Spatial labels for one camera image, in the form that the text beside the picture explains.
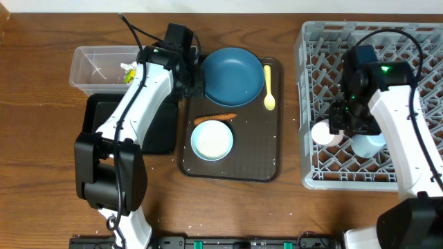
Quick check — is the green snack wrapper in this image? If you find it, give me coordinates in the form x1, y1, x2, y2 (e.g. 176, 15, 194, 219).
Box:
124, 69, 136, 84

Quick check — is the orange carrot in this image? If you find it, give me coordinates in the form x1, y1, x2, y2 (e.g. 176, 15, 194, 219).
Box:
194, 113, 237, 126

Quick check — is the light blue rice bowl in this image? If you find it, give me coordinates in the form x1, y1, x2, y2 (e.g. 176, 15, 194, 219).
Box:
190, 120, 234, 161

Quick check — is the pink cup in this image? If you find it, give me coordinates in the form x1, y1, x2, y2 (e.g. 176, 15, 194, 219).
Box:
311, 119, 344, 147

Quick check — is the black tray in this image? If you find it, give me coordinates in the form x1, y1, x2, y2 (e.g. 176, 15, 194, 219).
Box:
82, 93, 178, 155

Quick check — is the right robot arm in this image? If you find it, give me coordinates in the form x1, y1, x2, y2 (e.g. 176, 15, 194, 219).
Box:
329, 46, 442, 248

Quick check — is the grey dishwasher rack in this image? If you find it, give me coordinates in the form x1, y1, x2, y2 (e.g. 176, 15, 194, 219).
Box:
294, 21, 442, 192

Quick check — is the light blue cup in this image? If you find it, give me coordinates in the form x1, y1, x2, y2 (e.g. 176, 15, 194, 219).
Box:
351, 133, 386, 158

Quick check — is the brown serving tray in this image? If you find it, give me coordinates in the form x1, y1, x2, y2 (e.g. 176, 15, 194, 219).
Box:
177, 57, 284, 183

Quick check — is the white tissue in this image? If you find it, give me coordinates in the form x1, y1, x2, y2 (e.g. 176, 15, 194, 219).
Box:
120, 62, 138, 73

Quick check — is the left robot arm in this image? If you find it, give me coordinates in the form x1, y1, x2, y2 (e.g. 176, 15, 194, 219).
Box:
74, 23, 205, 248

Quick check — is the dark blue plate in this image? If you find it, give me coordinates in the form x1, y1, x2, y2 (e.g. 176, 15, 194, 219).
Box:
201, 47, 264, 107

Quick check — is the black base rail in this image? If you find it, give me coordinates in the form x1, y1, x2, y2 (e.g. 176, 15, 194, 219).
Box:
69, 237, 345, 249

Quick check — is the right black cable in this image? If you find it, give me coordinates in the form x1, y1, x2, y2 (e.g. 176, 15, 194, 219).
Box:
354, 28, 443, 193

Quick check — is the yellow plastic spoon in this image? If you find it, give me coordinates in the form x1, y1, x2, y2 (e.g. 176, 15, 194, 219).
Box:
264, 65, 275, 111

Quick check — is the clear plastic bin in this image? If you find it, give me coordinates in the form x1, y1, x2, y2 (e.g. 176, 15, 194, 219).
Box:
69, 45, 185, 98

